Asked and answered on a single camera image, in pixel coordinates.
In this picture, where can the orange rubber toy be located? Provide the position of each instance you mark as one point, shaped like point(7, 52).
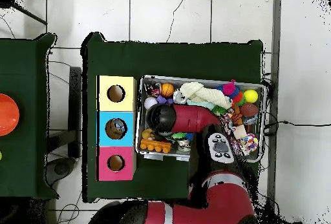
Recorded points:
point(154, 145)

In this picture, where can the clear plastic packet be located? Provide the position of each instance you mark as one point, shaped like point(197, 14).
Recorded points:
point(119, 127)

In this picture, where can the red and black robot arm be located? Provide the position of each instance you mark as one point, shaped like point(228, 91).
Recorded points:
point(189, 119)

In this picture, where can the wooden box with three holes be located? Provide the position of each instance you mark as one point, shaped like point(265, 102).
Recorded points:
point(103, 109)

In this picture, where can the clear mesh bin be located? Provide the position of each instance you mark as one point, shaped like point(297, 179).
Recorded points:
point(253, 157)

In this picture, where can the white ball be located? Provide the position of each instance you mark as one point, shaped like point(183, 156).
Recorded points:
point(150, 102)

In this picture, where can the silver can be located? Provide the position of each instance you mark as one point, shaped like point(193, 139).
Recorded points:
point(179, 98)

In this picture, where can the small orange basketball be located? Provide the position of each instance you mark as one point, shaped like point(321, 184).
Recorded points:
point(166, 89)

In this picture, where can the green spiky ball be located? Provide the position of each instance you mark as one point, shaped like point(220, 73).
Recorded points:
point(178, 136)

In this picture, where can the mint green cloth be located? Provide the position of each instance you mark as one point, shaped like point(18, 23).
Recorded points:
point(200, 103)

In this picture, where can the cream yellow cloth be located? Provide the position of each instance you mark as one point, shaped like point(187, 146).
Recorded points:
point(207, 95)

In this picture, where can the polka dot cloth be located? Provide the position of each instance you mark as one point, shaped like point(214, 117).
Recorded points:
point(227, 123)

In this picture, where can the pink spiky ball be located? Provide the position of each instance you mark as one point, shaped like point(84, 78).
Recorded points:
point(228, 88)

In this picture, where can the brown toy football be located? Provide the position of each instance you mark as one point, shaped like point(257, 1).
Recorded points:
point(249, 110)

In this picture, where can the green side table cloth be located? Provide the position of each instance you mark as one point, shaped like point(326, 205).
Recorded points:
point(31, 69)

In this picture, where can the orange disc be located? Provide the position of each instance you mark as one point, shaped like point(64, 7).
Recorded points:
point(8, 114)

